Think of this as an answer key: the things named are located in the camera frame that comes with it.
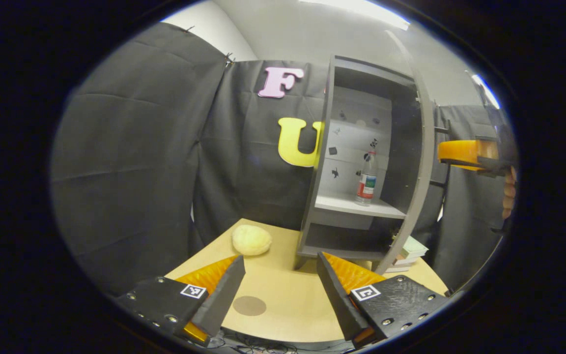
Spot dark grey cabinet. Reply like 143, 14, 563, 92
295, 54, 424, 270

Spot clear plastic bottle red label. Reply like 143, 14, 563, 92
355, 150, 378, 206

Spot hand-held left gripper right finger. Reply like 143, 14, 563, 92
316, 252, 453, 350

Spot black backdrop cloth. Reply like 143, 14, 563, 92
50, 22, 509, 295

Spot pale yellow round bun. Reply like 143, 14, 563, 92
232, 225, 273, 256

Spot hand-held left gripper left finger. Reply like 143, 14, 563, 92
116, 255, 247, 347

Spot black cables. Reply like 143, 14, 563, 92
209, 334, 303, 354

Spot grey cabinet door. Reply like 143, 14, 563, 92
372, 29, 436, 276

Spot round brown coaster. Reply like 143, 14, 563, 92
233, 295, 267, 317

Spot green book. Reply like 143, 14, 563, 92
401, 236, 429, 259

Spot black door handle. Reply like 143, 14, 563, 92
429, 117, 453, 189

